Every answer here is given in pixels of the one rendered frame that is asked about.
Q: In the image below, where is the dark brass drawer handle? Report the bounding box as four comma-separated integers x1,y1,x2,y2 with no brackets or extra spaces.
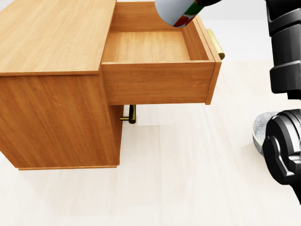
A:
119,105,137,125

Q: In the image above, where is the pale brass drawer handle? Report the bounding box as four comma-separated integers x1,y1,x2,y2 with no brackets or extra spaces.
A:
206,28,226,61

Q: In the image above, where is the open wooden drawer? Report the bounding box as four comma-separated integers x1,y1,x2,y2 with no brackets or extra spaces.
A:
101,1,222,105

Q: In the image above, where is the white ketchup bottle printed label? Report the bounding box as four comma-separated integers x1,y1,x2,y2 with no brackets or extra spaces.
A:
154,0,206,28

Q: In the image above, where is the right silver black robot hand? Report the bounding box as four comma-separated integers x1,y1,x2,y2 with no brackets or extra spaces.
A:
198,0,223,7

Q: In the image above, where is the wooden cabinet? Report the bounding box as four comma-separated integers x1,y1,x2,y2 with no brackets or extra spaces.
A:
0,0,125,170

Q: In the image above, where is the closed wooden drawer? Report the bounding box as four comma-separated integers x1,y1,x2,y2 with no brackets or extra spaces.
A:
109,105,125,166

